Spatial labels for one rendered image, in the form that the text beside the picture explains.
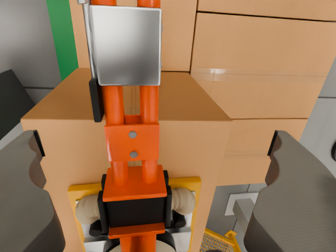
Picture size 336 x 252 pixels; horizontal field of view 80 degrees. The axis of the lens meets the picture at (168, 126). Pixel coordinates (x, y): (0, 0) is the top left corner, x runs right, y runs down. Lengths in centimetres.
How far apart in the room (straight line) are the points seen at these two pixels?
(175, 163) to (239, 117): 55
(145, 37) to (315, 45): 87
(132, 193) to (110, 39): 18
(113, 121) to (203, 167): 30
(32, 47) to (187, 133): 116
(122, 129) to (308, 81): 92
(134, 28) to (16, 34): 126
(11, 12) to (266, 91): 131
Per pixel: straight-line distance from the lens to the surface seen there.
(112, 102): 22
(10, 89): 141
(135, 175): 30
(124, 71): 21
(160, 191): 28
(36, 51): 142
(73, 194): 49
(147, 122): 23
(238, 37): 83
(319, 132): 216
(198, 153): 45
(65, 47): 136
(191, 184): 48
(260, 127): 103
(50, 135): 43
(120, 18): 20
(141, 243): 32
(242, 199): 222
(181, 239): 57
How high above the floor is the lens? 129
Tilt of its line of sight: 60 degrees down
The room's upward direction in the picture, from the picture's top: 163 degrees clockwise
